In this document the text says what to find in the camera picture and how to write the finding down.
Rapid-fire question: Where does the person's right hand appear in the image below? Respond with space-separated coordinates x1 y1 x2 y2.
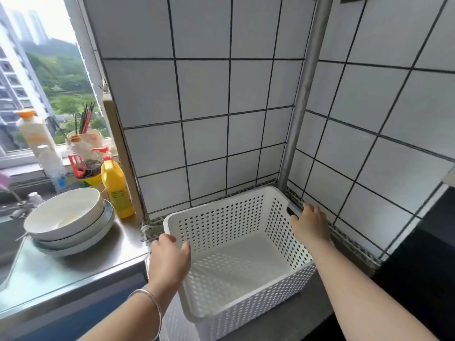
290 203 331 246

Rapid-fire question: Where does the person's left hand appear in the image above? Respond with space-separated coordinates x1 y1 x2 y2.
147 233 192 292

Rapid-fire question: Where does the white perforated plastic basket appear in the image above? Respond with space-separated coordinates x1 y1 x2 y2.
163 185 317 341

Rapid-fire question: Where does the person's left forearm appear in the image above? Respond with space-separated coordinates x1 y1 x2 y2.
77 280 178 341

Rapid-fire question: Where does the person's right forearm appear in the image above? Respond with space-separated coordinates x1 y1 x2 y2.
305 238 441 341

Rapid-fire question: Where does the white bowl with blue rim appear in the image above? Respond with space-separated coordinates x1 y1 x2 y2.
34 200 114 250

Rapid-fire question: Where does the yellow detergent bottle red pump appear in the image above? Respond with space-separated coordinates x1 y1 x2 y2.
91 147 135 219

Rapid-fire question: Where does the white plate with blue rim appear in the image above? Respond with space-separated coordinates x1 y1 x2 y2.
33 209 116 258

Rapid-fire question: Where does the wooden cutting board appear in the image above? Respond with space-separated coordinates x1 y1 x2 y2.
102 91 145 221

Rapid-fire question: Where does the yellow cup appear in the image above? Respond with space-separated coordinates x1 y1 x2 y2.
76 160 104 188

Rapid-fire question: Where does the blue cabinet front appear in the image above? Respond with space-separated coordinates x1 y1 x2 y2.
0 269 149 341

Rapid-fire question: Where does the large white bowl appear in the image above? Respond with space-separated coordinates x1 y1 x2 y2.
23 187 105 242

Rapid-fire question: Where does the grey metal pipe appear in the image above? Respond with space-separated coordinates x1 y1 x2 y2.
277 0 335 193

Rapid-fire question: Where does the black stove top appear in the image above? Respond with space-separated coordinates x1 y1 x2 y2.
371 188 455 341

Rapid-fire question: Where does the red plastic kitchen tool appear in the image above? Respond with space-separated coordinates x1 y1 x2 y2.
68 154 87 178

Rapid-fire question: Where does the cream chopstick holder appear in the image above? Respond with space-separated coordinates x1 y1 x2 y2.
67 128 106 150

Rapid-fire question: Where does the small bottle with orange cap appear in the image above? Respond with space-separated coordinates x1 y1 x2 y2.
68 134 97 164

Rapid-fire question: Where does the clear plastic bottle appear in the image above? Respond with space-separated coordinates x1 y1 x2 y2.
37 144 69 194

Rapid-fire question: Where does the bunch of chopsticks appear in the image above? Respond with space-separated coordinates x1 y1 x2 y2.
73 101 96 135

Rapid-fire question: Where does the metal faucet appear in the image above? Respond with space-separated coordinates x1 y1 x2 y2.
0 190 45 220

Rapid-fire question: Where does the steel sink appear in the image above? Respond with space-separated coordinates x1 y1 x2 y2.
0 209 30 292

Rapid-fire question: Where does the tall white bottle orange cap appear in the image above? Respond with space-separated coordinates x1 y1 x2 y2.
16 109 56 161

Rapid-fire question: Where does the window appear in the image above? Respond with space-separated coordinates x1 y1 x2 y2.
0 0 118 167

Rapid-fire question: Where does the silver bracelet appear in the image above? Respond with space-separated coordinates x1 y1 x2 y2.
128 288 163 341

